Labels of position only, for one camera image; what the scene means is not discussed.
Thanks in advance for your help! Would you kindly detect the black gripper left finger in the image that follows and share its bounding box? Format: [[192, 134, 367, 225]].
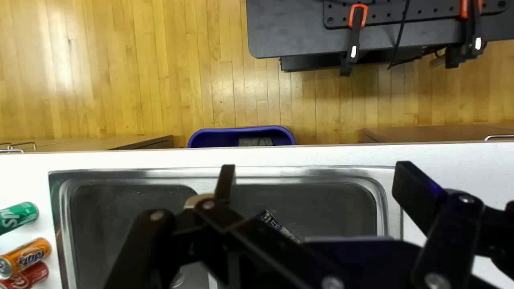
[[102, 164, 343, 289]]

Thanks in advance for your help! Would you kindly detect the stainless steel double sink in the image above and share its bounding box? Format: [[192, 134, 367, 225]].
[[46, 166, 406, 289]]

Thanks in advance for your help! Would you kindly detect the wooden lower cabinet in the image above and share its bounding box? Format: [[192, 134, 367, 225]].
[[0, 134, 175, 156], [358, 124, 514, 145]]

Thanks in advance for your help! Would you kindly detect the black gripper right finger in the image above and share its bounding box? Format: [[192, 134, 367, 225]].
[[391, 159, 514, 289]]

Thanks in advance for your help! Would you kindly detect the red soda can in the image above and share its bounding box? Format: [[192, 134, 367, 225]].
[[0, 260, 51, 289]]

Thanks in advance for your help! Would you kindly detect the black table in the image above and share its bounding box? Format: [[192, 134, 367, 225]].
[[245, 0, 514, 74]]

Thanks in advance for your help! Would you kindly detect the black hanging cable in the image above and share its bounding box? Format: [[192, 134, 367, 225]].
[[387, 0, 414, 71]]

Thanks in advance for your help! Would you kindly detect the black perforated board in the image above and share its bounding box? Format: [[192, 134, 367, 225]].
[[322, 0, 510, 31]]

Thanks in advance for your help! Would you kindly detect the green soda can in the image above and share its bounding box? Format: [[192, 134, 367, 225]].
[[0, 201, 40, 238]]

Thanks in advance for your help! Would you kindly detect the orange black clamp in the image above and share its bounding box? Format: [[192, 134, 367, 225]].
[[338, 2, 371, 77], [444, 0, 489, 71]]

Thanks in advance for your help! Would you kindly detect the blue trash bin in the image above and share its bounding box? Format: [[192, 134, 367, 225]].
[[186, 126, 297, 150]]

